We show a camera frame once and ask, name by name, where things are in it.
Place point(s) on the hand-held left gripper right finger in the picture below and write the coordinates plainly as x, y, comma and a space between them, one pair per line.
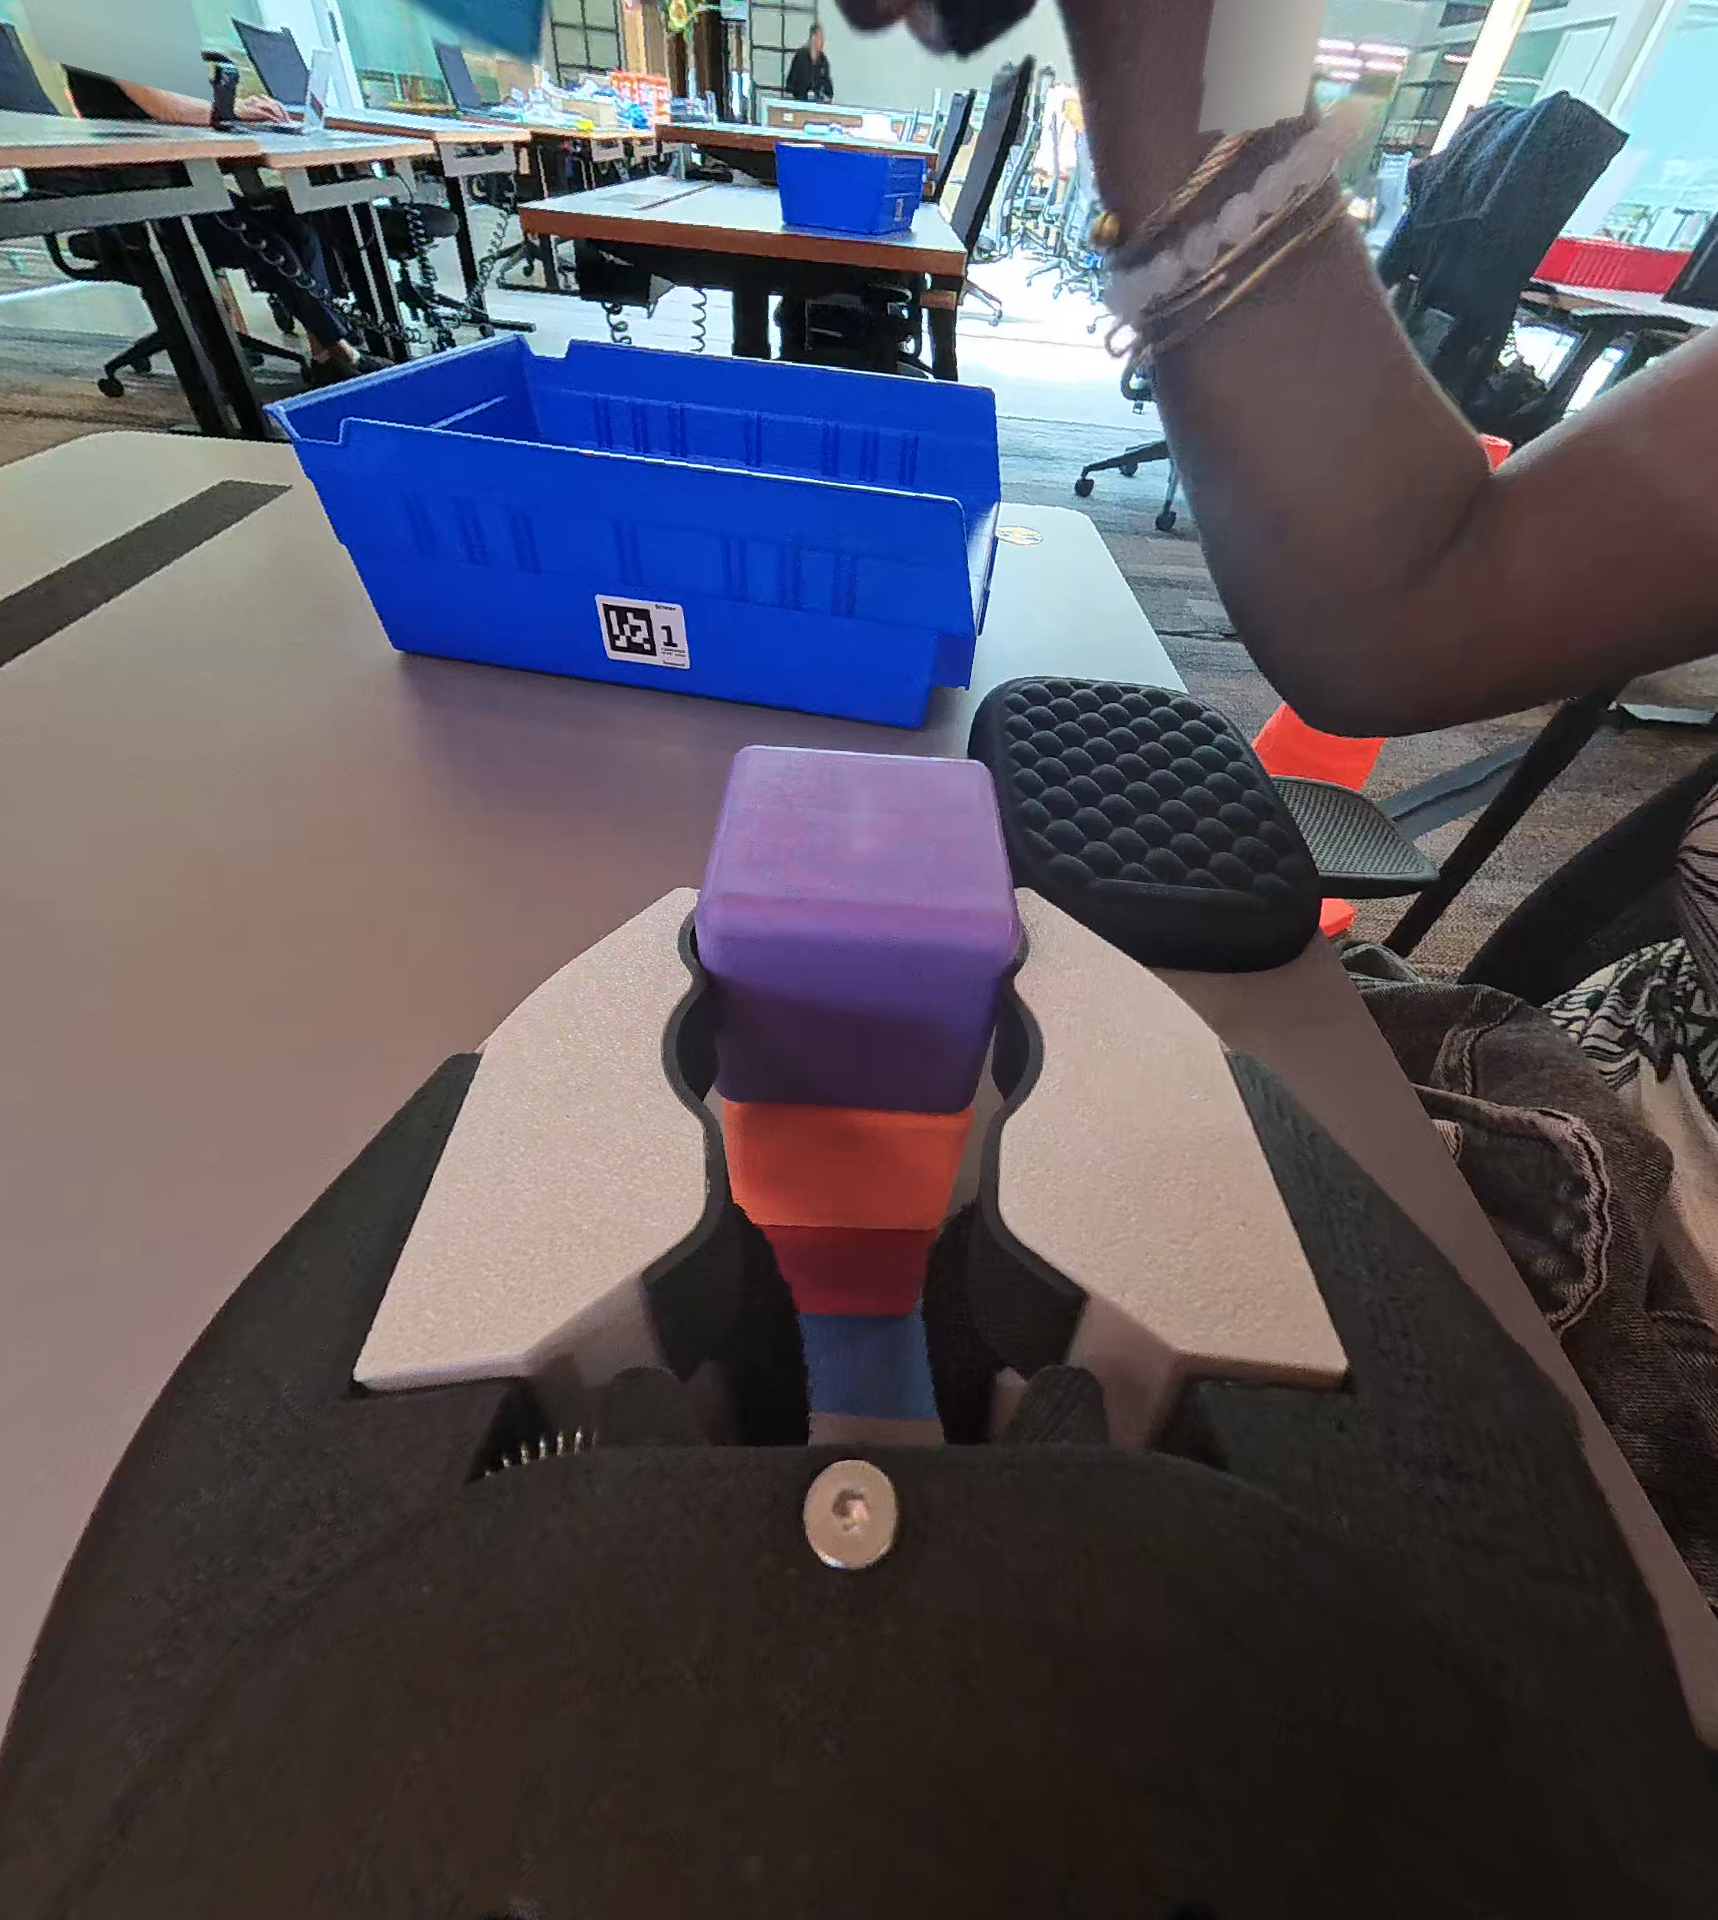
1176, 1197

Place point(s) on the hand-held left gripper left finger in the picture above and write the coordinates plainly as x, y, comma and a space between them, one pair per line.
529, 1197

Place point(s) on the orange foam cube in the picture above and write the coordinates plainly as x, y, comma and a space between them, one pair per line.
843, 1160

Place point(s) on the red foam cube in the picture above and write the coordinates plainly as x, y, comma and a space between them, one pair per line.
852, 1269

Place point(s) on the purple foam cube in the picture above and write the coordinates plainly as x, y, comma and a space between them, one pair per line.
861, 914

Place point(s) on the blue plastic bin with tag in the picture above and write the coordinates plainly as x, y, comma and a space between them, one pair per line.
650, 525

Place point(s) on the person's right forearm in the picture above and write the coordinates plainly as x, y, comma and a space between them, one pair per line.
1397, 525

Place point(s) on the blue tape strip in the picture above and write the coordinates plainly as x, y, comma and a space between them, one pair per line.
874, 1364

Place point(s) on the mesh chair armrest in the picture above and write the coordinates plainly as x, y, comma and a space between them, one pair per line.
1346, 840

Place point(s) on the tan desk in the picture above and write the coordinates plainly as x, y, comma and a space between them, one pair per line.
1084, 602

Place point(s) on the wooden desk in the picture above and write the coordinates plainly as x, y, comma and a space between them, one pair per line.
124, 160
706, 226

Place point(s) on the black office chair with jacket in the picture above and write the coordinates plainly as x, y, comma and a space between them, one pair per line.
1506, 226

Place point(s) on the red plastic bin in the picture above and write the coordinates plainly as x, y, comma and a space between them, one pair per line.
1606, 266

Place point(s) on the black chair frame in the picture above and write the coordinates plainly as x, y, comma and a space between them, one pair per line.
1550, 781

